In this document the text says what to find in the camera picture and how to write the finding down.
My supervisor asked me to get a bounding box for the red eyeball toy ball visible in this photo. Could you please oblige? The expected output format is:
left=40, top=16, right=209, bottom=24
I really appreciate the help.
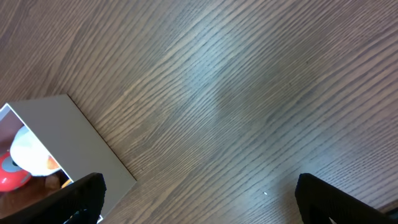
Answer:
left=0, top=151, right=31, bottom=192

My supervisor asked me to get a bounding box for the white box with pink interior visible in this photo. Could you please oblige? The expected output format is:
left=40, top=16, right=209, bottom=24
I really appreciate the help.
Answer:
left=1, top=95, right=136, bottom=220

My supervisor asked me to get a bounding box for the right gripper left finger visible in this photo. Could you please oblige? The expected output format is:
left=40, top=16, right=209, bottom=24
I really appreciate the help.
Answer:
left=1, top=172, right=106, bottom=224

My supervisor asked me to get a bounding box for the white plush duck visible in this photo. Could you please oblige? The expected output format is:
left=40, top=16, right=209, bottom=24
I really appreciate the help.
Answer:
left=10, top=126, right=61, bottom=176

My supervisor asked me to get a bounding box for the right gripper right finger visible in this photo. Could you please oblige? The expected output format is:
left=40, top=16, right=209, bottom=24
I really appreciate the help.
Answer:
left=295, top=173, right=397, bottom=224

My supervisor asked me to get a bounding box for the brown plush toy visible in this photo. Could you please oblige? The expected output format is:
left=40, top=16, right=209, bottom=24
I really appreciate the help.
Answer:
left=1, top=171, right=69, bottom=218

